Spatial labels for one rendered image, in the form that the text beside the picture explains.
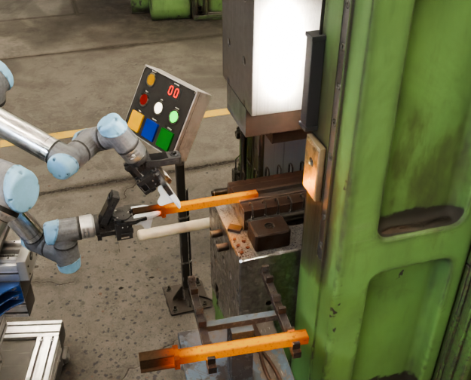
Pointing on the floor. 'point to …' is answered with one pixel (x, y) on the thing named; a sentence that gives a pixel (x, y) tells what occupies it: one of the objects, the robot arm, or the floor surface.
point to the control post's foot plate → (182, 306)
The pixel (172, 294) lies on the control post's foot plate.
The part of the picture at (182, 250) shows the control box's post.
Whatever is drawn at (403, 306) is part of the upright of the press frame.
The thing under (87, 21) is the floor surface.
